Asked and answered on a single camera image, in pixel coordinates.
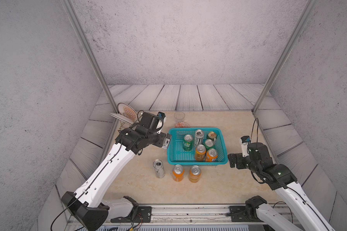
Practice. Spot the brown gold drink can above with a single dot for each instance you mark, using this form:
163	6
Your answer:
212	136

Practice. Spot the right aluminium frame post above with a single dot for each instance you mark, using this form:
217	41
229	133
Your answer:
298	29

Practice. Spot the green soda can middle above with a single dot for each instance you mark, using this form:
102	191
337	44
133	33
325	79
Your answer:
209	144

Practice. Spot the clear plastic cup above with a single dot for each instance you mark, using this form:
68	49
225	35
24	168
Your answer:
179	116

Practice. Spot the orange soda can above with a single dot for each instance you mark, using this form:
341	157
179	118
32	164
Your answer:
200	152
211	155
178	173
195	174

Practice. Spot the aluminium frame post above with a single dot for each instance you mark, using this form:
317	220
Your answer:
298	29
67	4

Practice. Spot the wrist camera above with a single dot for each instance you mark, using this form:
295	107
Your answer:
162	119
245	140

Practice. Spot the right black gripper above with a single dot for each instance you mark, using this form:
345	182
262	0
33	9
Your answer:
239	157

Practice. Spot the white flat plate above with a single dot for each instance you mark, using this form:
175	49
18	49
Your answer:
121	118

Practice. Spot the teal plastic basket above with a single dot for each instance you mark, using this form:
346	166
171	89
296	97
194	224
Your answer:
177	155

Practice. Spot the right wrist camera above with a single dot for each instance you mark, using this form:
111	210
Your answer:
245	140

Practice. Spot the green soda can rear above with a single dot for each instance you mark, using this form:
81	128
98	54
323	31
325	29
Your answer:
187	142

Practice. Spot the aluminium mounting rail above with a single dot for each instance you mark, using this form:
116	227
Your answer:
197	218

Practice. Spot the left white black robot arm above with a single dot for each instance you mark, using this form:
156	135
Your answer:
86	204

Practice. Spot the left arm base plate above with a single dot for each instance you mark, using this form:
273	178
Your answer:
140	214

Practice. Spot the wire plate rack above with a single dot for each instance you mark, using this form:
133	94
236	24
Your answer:
123	125

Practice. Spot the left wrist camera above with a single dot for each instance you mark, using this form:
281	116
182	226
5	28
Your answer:
162	119

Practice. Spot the silver drink can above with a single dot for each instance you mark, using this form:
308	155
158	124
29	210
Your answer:
159	168

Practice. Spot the green soda can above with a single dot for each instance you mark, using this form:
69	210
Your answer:
187	142
209	144

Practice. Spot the patterned upright plate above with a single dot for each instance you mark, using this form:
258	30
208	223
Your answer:
127	111

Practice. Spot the red patterned bowl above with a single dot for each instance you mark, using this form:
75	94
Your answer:
182	124

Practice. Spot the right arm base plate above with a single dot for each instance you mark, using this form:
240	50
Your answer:
243	214

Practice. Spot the left aluminium frame post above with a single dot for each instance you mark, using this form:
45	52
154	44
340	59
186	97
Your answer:
67	4

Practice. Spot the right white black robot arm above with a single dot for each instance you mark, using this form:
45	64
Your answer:
256	158

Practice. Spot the white monster energy can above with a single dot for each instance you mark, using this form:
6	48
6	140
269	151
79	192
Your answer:
198	137

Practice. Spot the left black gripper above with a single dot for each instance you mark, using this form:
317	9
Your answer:
161	141

